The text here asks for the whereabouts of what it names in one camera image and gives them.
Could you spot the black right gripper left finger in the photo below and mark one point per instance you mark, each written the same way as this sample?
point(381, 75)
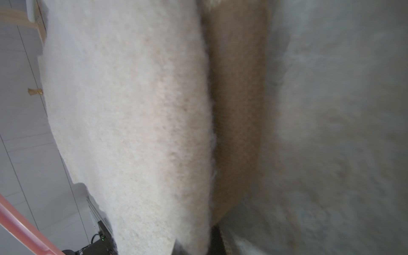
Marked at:
point(178, 249)

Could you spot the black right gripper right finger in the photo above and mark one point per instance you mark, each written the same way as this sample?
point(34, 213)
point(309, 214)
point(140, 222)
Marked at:
point(216, 246)

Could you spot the pink plastic hanger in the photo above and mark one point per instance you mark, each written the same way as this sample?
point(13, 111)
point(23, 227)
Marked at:
point(19, 227)

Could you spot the cream fuzzy scarf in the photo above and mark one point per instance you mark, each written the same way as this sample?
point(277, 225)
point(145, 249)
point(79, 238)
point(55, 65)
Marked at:
point(128, 98)

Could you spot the brown plaid scarf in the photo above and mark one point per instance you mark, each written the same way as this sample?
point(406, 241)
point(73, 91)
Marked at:
point(236, 34)

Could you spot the gold chess piece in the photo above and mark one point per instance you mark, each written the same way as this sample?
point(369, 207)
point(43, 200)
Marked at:
point(35, 92)

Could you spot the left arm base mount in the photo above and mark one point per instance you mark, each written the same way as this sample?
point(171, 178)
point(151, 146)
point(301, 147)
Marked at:
point(102, 243)

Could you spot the wooden clothes rack frame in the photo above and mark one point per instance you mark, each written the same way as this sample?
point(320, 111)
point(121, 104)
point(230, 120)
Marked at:
point(31, 18)

